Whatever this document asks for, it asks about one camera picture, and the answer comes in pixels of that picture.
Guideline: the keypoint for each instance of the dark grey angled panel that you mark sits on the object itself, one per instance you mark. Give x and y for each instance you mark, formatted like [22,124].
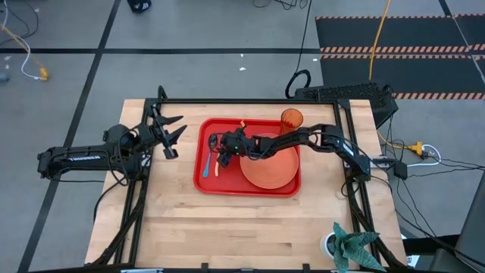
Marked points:
[473,227]

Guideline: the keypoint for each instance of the orange translucent cup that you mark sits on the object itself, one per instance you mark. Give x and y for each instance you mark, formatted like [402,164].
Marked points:
[291,119]

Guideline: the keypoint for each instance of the white paper tag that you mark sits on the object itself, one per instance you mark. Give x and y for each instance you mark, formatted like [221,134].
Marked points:
[413,260]

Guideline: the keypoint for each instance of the person's foot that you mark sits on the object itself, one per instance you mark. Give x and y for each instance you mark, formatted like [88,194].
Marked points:
[139,4]

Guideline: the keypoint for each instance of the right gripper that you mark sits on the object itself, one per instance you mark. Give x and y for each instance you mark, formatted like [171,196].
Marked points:
[244,146]

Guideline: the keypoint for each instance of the salmon orange plate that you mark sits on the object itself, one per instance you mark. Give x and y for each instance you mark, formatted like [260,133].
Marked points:
[273,170]

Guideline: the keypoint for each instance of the black power adapter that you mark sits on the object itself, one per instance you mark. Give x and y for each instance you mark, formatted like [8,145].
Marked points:
[400,170]

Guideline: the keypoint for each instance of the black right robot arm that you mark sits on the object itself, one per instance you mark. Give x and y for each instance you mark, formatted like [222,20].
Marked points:
[295,138]

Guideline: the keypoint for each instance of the black perforated computer case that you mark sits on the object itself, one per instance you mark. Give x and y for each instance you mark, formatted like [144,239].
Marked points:
[360,93]

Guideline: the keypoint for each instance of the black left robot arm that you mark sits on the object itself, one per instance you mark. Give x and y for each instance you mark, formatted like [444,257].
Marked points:
[76,159]

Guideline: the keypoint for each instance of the green plant white pot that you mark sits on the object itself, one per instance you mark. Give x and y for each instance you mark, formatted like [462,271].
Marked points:
[352,246]

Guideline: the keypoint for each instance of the red plastic tray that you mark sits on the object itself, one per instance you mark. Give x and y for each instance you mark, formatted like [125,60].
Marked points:
[227,186]

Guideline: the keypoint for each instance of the black hazard-striped floor mat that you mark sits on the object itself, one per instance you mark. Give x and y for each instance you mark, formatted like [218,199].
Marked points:
[398,32]
[398,76]

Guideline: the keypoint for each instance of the silver metal bar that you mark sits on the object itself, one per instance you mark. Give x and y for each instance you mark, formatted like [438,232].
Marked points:
[142,270]

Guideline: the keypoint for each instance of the black metal table frame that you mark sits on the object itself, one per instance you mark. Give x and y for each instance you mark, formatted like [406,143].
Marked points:
[246,101]

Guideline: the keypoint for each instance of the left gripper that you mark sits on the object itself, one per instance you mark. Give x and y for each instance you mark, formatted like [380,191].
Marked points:
[151,136]

